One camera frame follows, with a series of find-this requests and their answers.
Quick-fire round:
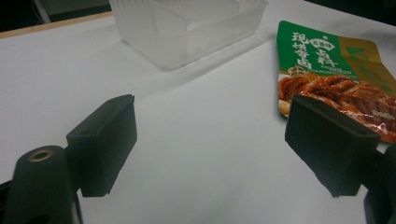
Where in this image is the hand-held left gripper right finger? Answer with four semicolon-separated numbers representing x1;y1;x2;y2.
284;94;382;199

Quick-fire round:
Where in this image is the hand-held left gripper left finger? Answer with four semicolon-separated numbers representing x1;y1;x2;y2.
65;93;138;198

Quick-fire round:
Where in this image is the green seasoning sauce packet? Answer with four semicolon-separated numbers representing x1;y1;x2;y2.
276;20;396;145

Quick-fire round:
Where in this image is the translucent plastic storage box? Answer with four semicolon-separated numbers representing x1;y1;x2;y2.
108;0;269;71

